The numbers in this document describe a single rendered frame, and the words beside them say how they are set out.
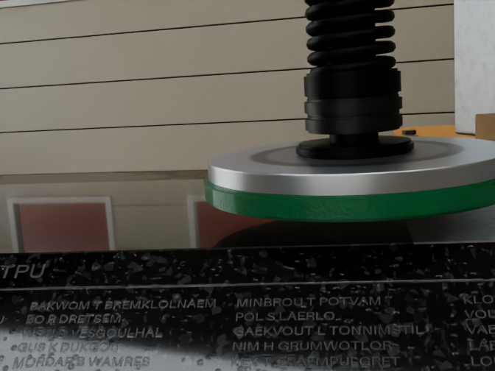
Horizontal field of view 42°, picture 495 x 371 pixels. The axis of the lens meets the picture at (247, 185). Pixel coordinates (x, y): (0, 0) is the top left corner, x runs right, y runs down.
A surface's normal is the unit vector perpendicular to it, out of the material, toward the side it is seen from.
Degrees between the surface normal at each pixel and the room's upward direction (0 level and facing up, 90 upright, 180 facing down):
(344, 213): 90
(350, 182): 90
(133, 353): 45
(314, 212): 90
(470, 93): 90
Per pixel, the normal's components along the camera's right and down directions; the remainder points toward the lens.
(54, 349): -0.14, -0.58
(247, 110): -0.25, 0.17
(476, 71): -0.95, 0.11
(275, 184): -0.56, 0.17
